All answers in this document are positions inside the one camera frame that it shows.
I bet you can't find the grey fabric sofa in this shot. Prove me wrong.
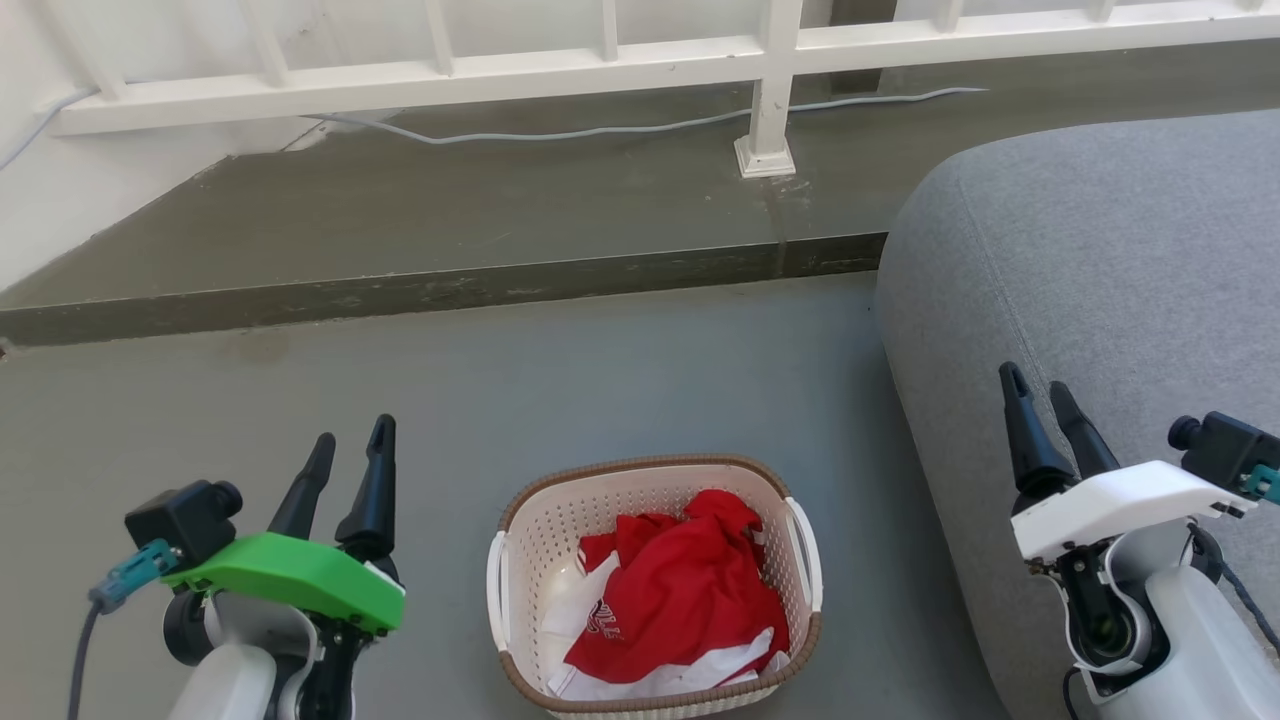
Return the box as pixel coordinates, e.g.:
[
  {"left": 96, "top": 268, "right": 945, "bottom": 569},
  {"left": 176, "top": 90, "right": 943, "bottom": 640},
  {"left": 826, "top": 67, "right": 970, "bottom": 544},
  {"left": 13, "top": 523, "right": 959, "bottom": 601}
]
[{"left": 872, "top": 107, "right": 1280, "bottom": 720}]

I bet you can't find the red garment with white stripe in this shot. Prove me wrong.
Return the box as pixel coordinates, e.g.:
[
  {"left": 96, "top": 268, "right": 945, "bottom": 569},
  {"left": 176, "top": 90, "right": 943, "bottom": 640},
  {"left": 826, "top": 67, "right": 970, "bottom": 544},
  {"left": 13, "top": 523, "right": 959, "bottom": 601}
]
[{"left": 563, "top": 488, "right": 792, "bottom": 687}]

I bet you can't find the white metal railing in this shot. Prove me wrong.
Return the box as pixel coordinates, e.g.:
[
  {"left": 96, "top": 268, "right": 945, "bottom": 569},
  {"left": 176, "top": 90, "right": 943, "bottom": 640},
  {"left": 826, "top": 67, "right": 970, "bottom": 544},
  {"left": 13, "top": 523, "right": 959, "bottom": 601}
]
[{"left": 38, "top": 0, "right": 1280, "bottom": 181}]

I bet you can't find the cream laundry basket brown rim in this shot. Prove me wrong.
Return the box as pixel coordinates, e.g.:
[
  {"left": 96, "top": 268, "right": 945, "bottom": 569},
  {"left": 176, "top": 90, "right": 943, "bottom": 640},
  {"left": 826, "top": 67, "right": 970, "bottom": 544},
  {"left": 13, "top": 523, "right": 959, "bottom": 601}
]
[{"left": 486, "top": 454, "right": 825, "bottom": 720}]

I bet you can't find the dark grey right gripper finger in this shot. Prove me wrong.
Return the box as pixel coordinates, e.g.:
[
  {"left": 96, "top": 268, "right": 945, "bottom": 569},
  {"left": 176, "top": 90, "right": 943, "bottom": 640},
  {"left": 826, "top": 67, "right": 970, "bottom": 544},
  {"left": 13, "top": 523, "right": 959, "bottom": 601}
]
[
  {"left": 999, "top": 361, "right": 1078, "bottom": 516},
  {"left": 1049, "top": 380, "right": 1122, "bottom": 483}
]

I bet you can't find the light grey floor cable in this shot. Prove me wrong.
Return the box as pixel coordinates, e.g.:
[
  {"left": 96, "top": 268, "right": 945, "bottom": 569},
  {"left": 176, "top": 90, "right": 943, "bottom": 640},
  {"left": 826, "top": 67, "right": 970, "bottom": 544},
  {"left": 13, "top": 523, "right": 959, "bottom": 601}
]
[{"left": 298, "top": 86, "right": 991, "bottom": 147}]

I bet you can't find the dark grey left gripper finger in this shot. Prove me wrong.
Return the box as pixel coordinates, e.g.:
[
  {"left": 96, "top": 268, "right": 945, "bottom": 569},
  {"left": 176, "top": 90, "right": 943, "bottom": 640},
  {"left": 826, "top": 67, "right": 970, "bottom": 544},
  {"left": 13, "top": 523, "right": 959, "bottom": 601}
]
[
  {"left": 334, "top": 414, "right": 399, "bottom": 563},
  {"left": 267, "top": 432, "right": 337, "bottom": 542}
]

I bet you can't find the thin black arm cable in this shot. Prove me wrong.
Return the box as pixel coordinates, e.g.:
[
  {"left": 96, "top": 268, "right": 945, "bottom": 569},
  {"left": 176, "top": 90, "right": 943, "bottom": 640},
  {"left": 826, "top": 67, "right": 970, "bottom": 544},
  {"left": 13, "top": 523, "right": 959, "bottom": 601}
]
[{"left": 1188, "top": 522, "right": 1280, "bottom": 656}]

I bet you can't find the grey cable with teal plug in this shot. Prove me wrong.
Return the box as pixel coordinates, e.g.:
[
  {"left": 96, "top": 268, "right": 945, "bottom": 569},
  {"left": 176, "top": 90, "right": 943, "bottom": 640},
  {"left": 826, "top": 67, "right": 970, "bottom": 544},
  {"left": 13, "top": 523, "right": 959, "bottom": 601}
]
[{"left": 67, "top": 540, "right": 183, "bottom": 720}]

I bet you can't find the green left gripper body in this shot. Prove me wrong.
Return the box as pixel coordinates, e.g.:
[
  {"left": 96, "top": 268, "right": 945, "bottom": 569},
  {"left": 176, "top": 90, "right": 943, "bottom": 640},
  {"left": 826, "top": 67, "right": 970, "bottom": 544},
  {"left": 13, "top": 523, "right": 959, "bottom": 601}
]
[{"left": 160, "top": 532, "right": 407, "bottom": 635}]

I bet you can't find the white cloth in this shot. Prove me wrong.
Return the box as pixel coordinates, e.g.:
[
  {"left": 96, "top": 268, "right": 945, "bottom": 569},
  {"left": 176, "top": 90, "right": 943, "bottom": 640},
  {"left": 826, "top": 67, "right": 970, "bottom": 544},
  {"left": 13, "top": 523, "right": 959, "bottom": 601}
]
[{"left": 545, "top": 548, "right": 793, "bottom": 701}]

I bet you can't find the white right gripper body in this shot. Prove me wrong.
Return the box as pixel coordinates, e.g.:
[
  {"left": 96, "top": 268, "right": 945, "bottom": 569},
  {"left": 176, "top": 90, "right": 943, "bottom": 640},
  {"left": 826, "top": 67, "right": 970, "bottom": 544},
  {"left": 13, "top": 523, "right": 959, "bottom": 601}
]
[{"left": 1010, "top": 460, "right": 1259, "bottom": 563}]

